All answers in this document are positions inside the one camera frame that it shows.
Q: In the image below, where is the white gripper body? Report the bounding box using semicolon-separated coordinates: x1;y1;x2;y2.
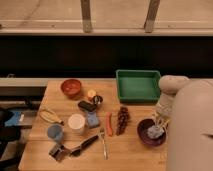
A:
155;94;174;120

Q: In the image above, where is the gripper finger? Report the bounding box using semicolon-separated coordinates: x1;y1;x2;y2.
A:
162;120;169;130
153;116;159;126

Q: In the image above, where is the light blue towel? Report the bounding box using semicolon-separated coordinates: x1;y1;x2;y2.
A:
147;125;164;139

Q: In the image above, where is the purple bowl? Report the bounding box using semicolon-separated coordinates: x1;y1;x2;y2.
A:
137;119;166;147

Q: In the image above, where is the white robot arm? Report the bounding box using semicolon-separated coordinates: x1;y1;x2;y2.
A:
155;75;213;171

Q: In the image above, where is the red bowl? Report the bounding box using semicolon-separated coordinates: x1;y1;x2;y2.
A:
60;79;82;98

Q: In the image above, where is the bunch of dark grapes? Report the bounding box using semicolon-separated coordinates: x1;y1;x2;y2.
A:
116;106;130;136

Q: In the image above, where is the green plastic tray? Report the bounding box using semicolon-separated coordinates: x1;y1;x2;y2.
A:
116;70;161;103

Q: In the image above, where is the blue sponge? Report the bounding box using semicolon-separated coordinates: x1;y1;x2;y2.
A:
86;112;100;128

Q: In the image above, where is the small orange fruit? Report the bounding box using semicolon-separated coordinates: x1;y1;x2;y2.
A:
87;89;97;99

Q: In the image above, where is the white cup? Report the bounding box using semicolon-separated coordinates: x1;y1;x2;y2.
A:
68;114;86;134

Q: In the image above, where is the blue cup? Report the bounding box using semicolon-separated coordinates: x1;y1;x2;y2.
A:
47;124;63;142

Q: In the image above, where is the yellow banana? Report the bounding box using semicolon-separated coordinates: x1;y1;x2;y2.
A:
39;109;64;125

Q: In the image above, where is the blue object on shelf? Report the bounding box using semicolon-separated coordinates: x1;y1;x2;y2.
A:
5;110;25;126

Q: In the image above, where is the black chair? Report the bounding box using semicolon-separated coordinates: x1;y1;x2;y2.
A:
0;107;21;171

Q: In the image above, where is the black handled spatula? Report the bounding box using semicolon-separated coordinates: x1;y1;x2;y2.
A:
70;135;99;157

